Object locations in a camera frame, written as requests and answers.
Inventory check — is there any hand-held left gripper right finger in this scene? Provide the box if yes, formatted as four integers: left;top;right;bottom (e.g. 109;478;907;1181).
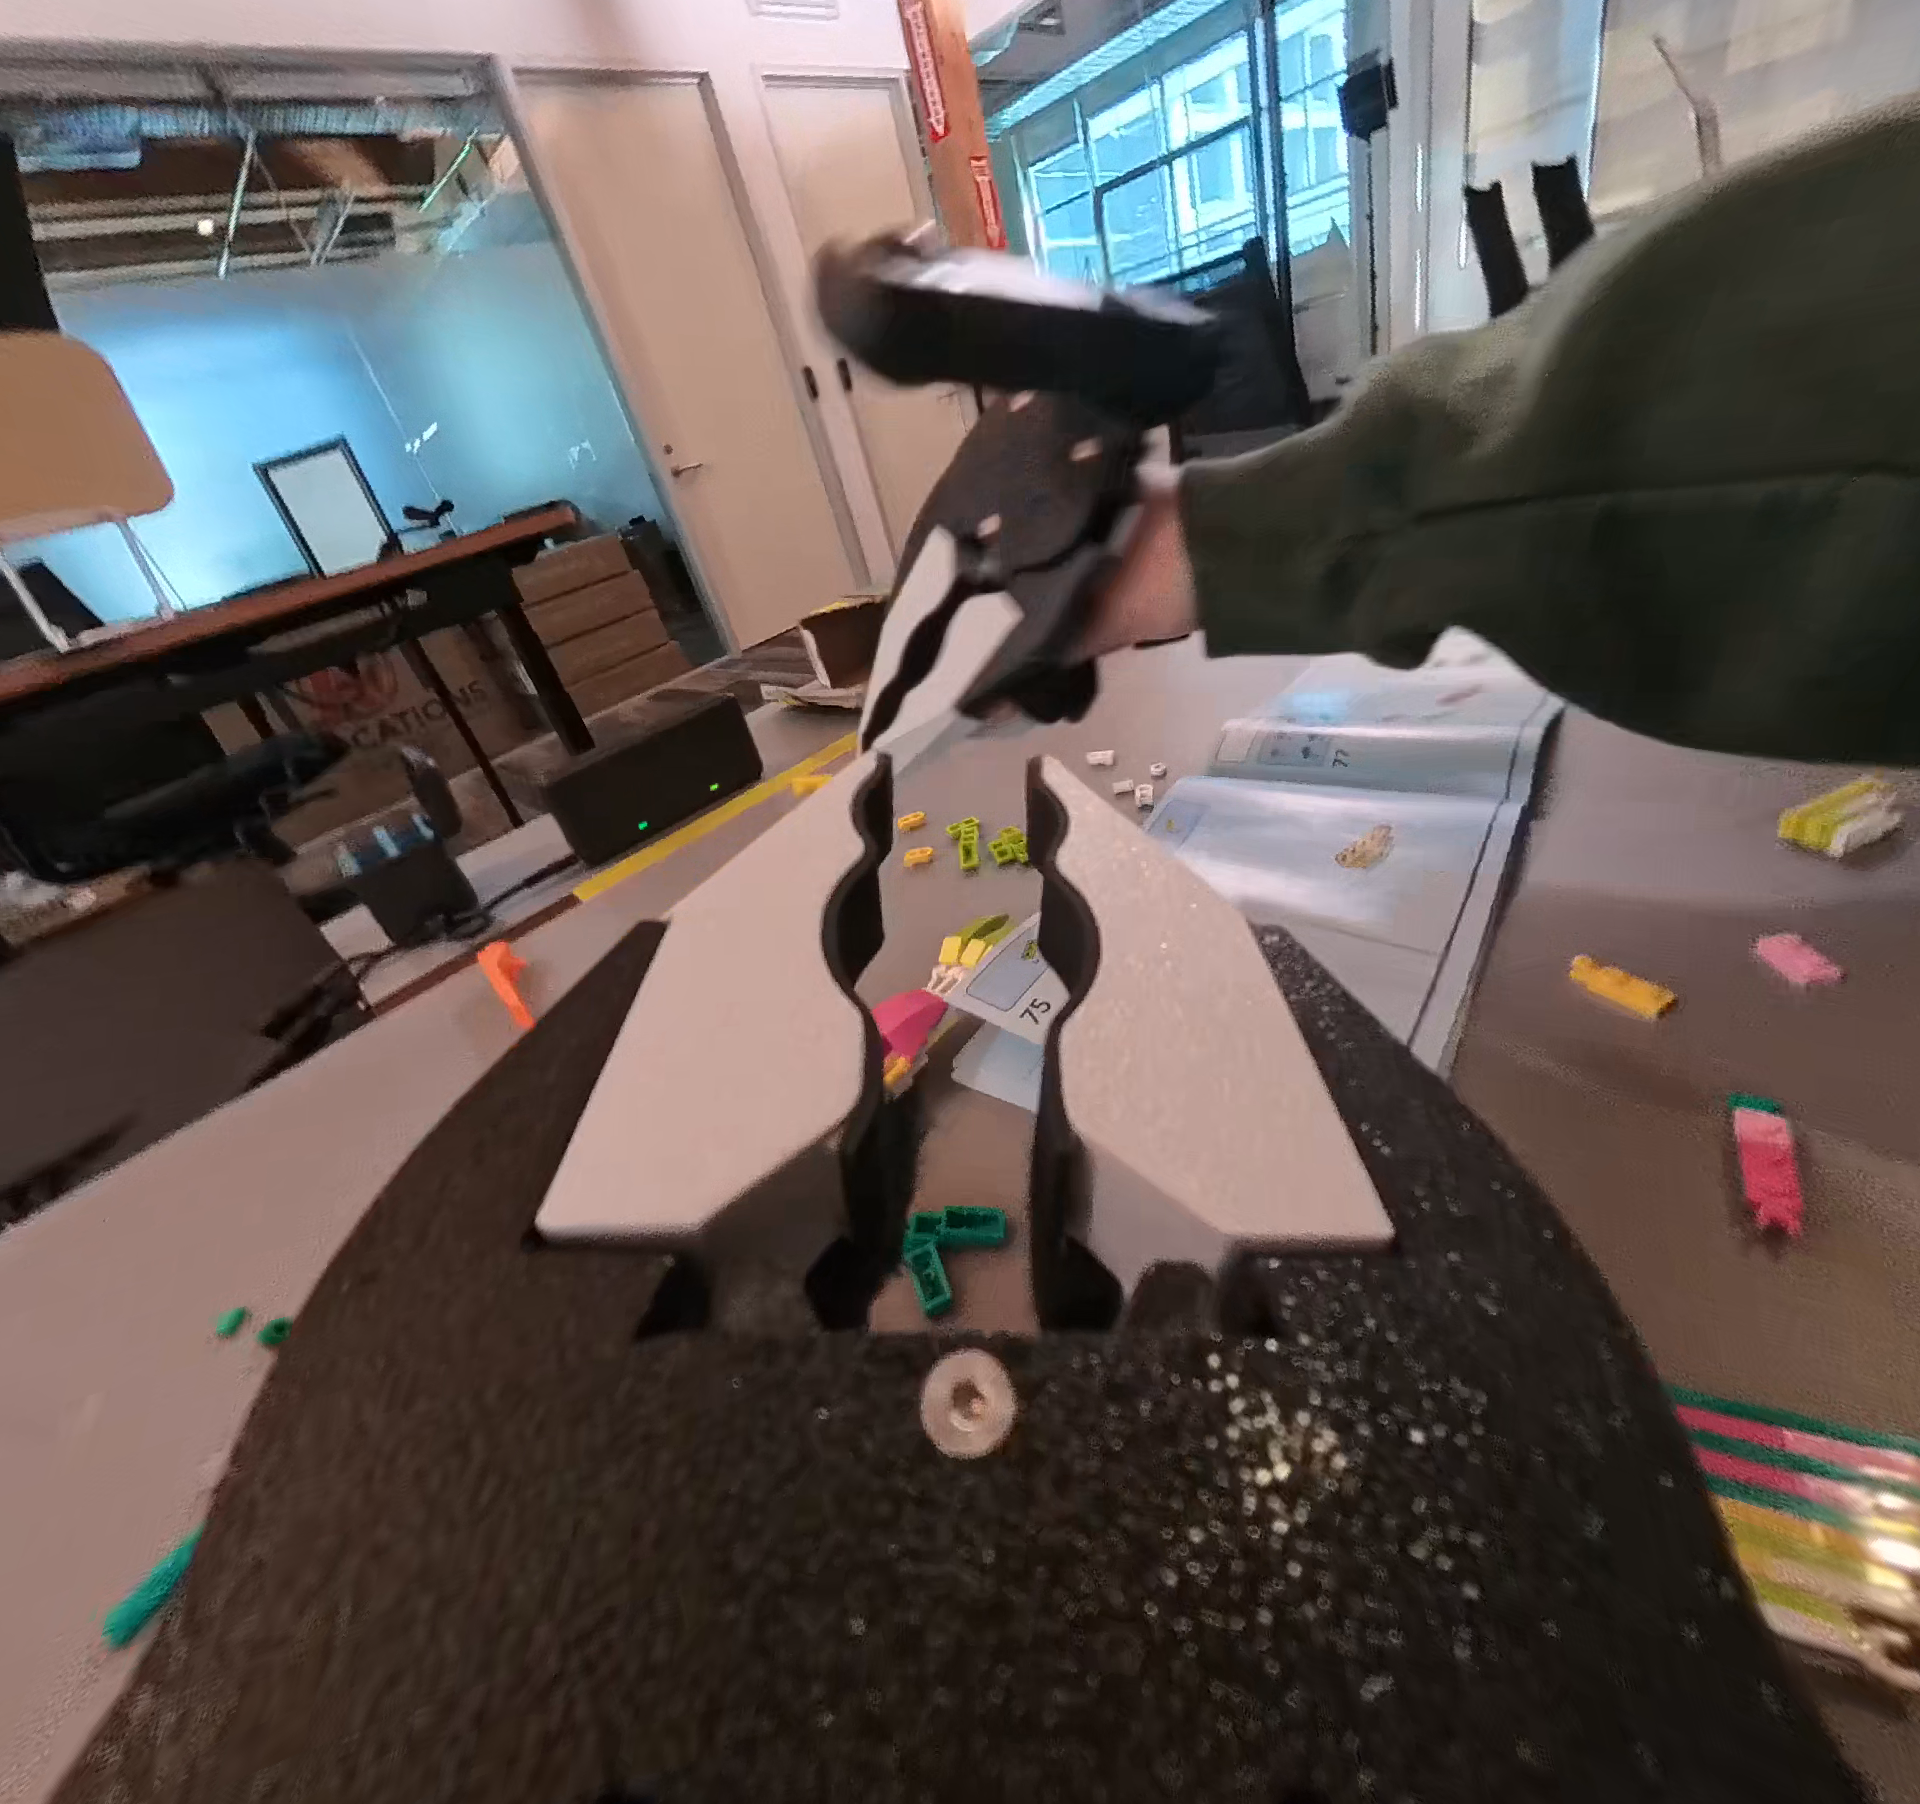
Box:
1024;755;1397;1333

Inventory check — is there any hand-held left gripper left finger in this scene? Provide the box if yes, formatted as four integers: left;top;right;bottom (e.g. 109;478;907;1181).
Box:
534;755;926;1328

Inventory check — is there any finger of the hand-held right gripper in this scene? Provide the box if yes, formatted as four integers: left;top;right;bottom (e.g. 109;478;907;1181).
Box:
858;532;1041;762

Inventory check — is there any person's right forearm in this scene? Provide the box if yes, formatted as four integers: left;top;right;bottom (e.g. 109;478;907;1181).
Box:
1175;106;1920;772

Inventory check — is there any pink lego bird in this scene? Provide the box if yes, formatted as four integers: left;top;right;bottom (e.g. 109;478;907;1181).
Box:
870;933;996;1088

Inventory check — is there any lego instruction booklet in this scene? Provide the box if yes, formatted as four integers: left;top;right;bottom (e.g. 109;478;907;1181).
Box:
946;660;1565;1104

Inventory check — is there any long yellow lego plate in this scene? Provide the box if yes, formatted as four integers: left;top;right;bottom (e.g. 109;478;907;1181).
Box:
1569;953;1680;1021

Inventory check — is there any pink green lego piece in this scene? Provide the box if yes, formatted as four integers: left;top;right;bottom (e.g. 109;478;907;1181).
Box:
1723;1094;1811;1239

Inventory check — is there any yellow white lego build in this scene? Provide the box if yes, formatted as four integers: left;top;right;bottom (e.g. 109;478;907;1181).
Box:
1776;778;1908;856

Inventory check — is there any long teal lego piece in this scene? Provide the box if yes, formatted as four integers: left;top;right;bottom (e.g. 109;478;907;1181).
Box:
99;1523;207;1650

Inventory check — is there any person's right hand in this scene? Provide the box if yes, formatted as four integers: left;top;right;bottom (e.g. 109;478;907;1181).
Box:
1100;474;1206;654

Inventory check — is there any open cardboard box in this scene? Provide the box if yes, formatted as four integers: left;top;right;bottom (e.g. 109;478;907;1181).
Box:
792;593;905;707

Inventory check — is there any yellow tape strip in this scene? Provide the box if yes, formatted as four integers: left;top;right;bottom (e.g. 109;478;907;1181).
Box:
573;730;860;908

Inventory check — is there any black charger box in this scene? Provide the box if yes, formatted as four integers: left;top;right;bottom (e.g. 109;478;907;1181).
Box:
536;690;768;870

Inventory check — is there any beige door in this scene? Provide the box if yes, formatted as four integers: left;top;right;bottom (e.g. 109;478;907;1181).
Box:
752;70;976;591
513;66;842;650

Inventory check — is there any stack of cardboard boxes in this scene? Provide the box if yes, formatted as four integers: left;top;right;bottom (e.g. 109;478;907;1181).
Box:
506;530;693;722

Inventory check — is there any small black device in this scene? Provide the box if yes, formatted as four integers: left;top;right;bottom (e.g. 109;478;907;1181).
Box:
335;767;485;946

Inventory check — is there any framed whiteboard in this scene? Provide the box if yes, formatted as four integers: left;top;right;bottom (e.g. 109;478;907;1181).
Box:
252;437;400;582

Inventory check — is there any dark wooden table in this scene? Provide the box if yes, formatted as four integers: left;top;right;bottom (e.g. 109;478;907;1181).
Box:
0;503;596;832

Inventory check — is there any black office chair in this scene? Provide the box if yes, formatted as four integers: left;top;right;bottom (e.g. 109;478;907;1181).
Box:
0;675;349;883

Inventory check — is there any striped colourful packaging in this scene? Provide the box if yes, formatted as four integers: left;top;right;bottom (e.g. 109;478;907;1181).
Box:
1669;1388;1920;1693

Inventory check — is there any plywood chair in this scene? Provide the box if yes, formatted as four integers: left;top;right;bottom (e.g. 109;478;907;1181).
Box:
0;331;177;643

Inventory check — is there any wooden post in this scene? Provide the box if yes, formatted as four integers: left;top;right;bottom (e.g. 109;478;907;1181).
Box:
866;0;1010;256

